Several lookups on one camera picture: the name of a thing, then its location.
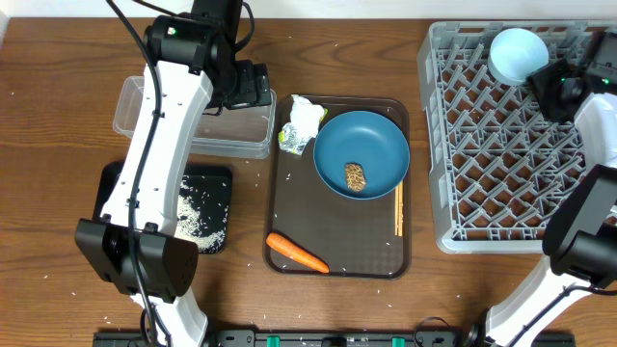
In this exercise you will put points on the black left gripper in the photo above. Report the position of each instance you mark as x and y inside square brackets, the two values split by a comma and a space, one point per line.
[257, 87]

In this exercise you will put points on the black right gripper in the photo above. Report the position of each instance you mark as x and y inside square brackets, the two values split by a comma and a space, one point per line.
[540, 79]

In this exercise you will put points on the light blue rice bowl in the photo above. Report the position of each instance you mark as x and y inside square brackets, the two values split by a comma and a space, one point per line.
[515, 54]

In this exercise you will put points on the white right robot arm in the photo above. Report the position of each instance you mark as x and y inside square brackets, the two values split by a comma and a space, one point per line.
[579, 246]

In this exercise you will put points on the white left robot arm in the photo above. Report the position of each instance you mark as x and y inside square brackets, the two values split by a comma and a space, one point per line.
[191, 71]

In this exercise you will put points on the grey dishwasher rack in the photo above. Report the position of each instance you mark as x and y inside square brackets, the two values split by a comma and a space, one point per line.
[499, 169]

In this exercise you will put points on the clear plastic bin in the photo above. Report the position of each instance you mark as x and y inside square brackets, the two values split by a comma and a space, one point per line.
[244, 133]

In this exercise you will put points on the crumpled foil wrapper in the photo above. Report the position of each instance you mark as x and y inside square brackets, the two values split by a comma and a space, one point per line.
[305, 118]

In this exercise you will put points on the black tray bin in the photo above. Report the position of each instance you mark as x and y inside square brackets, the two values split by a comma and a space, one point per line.
[207, 207]

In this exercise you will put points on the dark blue plate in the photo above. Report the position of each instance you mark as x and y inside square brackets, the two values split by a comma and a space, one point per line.
[368, 139]

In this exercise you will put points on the brown food piece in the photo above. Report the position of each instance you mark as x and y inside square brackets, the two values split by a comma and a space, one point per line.
[354, 177]

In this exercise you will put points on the spilled white rice pile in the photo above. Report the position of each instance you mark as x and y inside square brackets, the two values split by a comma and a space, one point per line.
[193, 224]

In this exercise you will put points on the orange carrot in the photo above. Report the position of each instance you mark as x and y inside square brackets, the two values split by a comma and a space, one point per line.
[284, 246]

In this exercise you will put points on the wooden chopstick right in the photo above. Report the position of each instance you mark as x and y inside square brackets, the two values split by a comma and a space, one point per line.
[401, 210]

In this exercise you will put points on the wooden chopstick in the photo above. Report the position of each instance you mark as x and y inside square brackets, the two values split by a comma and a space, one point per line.
[397, 212]
[401, 210]

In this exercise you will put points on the wooden chopstick left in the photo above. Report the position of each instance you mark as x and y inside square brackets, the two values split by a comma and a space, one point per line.
[397, 212]

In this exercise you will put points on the brown serving tray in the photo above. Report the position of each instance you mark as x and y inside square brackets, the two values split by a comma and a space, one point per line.
[355, 238]

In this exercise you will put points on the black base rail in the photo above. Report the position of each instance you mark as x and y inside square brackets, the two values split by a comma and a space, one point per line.
[428, 337]

